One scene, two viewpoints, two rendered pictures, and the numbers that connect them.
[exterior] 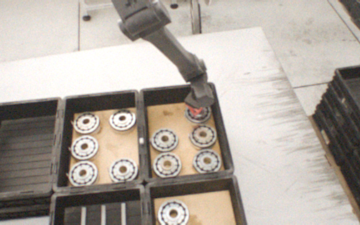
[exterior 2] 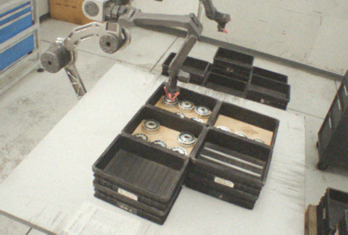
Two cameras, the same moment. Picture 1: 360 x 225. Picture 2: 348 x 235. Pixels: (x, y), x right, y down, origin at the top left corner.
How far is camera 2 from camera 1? 1.66 m
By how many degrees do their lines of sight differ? 50
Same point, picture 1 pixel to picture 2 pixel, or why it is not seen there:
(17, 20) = not seen: outside the picture
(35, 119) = (110, 163)
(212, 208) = (225, 122)
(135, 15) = (199, 30)
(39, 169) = (154, 174)
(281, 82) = (161, 78)
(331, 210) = (239, 103)
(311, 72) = not seen: hidden behind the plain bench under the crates
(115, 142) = (161, 137)
